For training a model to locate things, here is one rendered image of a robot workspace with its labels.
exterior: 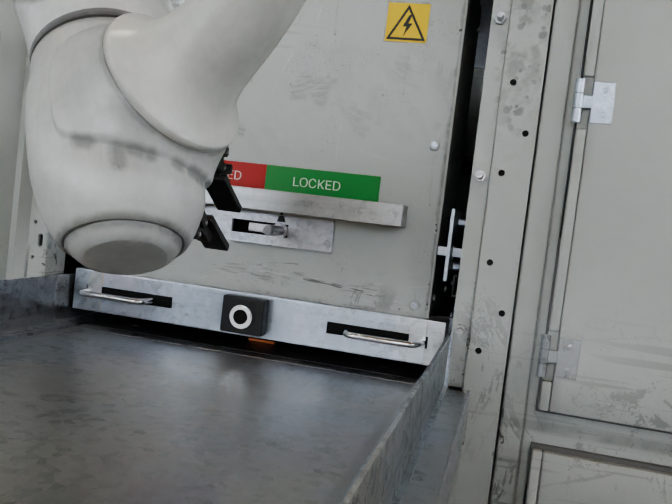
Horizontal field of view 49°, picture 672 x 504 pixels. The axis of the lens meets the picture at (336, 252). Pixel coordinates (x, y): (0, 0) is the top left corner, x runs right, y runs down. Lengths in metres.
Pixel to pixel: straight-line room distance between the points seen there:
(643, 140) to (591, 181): 0.07
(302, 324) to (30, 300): 0.37
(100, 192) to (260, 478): 0.25
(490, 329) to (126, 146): 0.59
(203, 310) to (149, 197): 0.61
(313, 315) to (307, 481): 0.44
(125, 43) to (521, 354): 0.63
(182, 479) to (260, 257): 0.51
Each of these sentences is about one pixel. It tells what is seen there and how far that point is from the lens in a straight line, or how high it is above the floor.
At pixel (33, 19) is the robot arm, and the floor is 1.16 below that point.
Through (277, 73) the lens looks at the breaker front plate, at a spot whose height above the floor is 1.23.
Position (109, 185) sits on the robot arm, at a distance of 0.44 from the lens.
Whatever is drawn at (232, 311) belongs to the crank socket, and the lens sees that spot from 1.00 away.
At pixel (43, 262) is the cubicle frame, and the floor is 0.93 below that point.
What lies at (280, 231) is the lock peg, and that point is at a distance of 0.99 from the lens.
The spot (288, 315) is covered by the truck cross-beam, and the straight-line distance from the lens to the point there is 1.00.
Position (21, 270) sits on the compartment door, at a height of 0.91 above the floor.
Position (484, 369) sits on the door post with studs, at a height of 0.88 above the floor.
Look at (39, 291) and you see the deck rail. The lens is 1.08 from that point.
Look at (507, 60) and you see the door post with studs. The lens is 0.95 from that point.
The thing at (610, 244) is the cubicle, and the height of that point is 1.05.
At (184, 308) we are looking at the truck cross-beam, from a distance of 1.06.
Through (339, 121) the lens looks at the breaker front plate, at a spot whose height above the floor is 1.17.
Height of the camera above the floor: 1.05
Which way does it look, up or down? 3 degrees down
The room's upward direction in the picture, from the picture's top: 7 degrees clockwise
